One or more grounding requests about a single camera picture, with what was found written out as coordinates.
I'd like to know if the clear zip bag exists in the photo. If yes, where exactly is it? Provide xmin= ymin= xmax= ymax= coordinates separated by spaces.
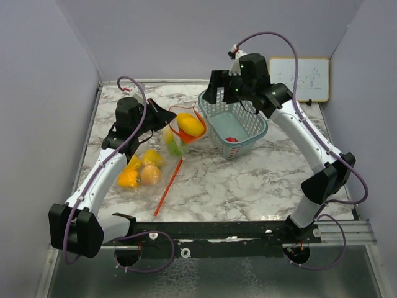
xmin=116 ymin=148 xmax=186 ymax=217
xmin=162 ymin=106 xmax=207 ymax=156

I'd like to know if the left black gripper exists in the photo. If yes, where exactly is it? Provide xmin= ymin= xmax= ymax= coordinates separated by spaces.
xmin=133 ymin=98 xmax=177 ymax=137

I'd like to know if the yellow bell pepper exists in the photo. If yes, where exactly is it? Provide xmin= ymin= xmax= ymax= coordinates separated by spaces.
xmin=125 ymin=155 xmax=143 ymax=171

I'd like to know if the small whiteboard with writing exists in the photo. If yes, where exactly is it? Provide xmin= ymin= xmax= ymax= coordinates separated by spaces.
xmin=269 ymin=57 xmax=330 ymax=102

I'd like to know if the yellow mango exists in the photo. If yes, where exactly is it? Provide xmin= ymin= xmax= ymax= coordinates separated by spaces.
xmin=177 ymin=113 xmax=205 ymax=137

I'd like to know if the green apple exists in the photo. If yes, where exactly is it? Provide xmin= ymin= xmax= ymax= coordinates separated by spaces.
xmin=167 ymin=141 xmax=189 ymax=156

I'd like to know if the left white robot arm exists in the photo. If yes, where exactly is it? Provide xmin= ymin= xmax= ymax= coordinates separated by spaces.
xmin=48 ymin=97 xmax=176 ymax=258

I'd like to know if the blue plastic basket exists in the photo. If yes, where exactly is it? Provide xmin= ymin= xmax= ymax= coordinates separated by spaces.
xmin=198 ymin=88 xmax=268 ymax=160

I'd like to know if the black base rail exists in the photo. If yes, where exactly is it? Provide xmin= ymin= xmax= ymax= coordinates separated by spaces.
xmin=102 ymin=221 xmax=321 ymax=259

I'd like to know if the orange bell pepper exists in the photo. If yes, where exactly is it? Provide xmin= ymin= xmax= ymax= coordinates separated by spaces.
xmin=117 ymin=169 xmax=141 ymax=189

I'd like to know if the orange tangerine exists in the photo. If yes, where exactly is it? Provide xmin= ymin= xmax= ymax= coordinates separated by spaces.
xmin=140 ymin=165 xmax=161 ymax=186
xmin=178 ymin=130 xmax=197 ymax=143

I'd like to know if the yellow apple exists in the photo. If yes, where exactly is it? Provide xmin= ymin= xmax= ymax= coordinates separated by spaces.
xmin=163 ymin=130 xmax=174 ymax=144

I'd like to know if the yellow pear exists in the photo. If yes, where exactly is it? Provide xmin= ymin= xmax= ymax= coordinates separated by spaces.
xmin=141 ymin=150 xmax=164 ymax=167

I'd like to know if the red apple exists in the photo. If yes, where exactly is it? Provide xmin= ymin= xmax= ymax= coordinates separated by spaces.
xmin=226 ymin=137 xmax=238 ymax=143

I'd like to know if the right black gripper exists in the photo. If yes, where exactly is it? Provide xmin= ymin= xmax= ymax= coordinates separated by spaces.
xmin=203 ymin=70 xmax=254 ymax=104

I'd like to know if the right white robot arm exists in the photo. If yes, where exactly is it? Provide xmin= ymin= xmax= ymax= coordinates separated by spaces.
xmin=202 ymin=53 xmax=355 ymax=243

